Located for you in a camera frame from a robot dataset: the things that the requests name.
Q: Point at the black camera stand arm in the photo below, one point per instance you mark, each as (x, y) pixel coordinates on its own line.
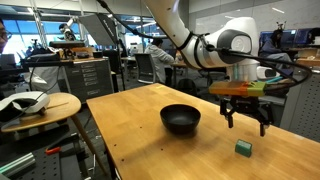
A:
(46, 62)

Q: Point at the seated person in grey hoodie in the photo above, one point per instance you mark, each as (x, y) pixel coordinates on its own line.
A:
(160, 58)

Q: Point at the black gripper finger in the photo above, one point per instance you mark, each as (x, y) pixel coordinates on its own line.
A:
(230, 116)
(263, 123)

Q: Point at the black bar camera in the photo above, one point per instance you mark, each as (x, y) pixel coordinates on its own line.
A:
(66, 44)

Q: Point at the grey cabinet with perforated side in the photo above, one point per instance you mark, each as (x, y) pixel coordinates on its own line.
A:
(305, 106)

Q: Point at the grey labelled drawer cabinet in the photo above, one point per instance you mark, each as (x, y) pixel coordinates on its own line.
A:
(88, 80)

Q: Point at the silver aluminium extrusion bar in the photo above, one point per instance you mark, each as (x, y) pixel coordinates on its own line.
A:
(16, 164)

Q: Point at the seated person in dark top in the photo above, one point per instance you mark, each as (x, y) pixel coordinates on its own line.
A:
(271, 46)

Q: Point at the grey office chair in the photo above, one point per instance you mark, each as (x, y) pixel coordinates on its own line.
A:
(145, 66)

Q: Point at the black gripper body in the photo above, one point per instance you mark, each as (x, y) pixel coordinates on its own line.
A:
(246, 105)

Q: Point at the orange green wrist camera mount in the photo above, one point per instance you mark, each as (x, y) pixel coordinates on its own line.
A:
(233, 89)

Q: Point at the black perforated board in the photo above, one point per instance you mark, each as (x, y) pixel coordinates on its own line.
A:
(46, 168)

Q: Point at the round wooden side table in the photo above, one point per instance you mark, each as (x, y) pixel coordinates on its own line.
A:
(63, 106)

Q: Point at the black softbox light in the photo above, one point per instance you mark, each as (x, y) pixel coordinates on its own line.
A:
(98, 28)

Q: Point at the computer monitor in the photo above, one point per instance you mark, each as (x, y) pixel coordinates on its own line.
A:
(305, 36)
(288, 37)

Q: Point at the small green block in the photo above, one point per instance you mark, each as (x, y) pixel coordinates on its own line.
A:
(243, 148)

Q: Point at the white headset device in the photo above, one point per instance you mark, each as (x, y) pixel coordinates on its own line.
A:
(30, 100)

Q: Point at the black bowl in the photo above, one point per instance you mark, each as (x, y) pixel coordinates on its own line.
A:
(180, 123)

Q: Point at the person with glasses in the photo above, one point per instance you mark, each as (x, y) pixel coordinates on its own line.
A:
(2, 36)

